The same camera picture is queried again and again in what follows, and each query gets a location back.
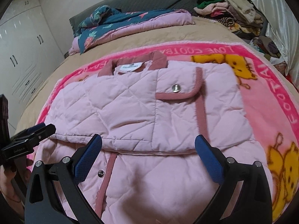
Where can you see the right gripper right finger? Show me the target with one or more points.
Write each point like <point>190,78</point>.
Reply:
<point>254,204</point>

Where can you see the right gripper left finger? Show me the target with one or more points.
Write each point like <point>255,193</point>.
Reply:
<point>42,203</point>

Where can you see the pink quilted jacket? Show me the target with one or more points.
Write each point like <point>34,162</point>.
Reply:
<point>148,111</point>

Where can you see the pile of assorted clothes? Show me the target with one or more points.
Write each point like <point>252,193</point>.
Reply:
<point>244,20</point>

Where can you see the person's left hand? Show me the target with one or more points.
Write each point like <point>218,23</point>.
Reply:
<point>9,193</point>

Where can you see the pink cartoon fleece blanket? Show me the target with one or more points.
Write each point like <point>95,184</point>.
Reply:
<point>281,151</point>

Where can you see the white wardrobe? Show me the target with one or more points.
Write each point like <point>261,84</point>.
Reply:
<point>29,54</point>

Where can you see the teal floral pink quilt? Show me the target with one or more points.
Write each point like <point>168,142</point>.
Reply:
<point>107,24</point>

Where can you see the tan bed sheet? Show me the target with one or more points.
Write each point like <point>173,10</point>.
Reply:
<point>163,37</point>

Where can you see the white satin curtain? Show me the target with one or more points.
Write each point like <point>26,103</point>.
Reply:
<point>283,30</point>

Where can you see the dark grey headboard cushion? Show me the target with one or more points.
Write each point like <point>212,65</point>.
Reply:
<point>133,6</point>

